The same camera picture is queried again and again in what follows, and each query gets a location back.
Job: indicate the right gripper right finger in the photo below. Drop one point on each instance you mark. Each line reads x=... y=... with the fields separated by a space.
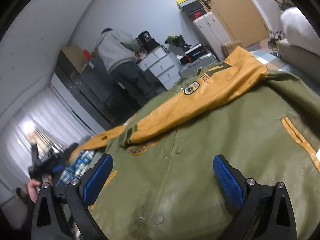
x=264 y=211

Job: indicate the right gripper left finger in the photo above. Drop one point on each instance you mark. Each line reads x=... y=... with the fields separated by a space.
x=49 y=220

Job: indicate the green and orange varsity jacket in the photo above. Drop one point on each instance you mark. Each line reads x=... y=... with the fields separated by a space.
x=264 y=122

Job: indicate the operator left hand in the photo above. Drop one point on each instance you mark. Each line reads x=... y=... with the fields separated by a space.
x=32 y=186

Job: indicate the blue white plaid shirt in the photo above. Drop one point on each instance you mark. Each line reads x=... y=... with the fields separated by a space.
x=77 y=168

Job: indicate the white curtain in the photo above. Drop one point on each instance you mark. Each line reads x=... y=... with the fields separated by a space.
x=45 y=120

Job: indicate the black cabinet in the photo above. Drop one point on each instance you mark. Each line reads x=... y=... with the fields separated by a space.
x=101 y=97

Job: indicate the person in grey hoodie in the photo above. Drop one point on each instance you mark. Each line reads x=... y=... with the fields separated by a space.
x=118 y=50

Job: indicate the white drawer cabinet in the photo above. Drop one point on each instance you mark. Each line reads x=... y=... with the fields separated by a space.
x=163 y=65

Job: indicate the checkered bed blanket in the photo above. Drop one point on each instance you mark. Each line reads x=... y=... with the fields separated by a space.
x=272 y=62

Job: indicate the silver aluminium suitcase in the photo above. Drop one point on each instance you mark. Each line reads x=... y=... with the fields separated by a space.
x=190 y=69

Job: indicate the cardboard box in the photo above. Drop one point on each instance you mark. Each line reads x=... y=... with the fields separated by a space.
x=228 y=47

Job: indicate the black red box on suitcase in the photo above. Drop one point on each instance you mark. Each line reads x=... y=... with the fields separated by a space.
x=193 y=54

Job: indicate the green bouquet wrap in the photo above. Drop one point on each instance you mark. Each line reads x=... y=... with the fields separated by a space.
x=176 y=40

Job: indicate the grey folded sweatshirt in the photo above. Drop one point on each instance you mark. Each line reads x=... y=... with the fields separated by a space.
x=298 y=31

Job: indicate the white upright suitcase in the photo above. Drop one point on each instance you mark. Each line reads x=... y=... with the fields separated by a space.
x=213 y=32

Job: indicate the stacked shoe boxes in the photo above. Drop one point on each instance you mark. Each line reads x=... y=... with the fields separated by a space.
x=193 y=9

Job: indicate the wooden door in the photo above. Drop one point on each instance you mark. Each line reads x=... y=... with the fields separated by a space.
x=240 y=18

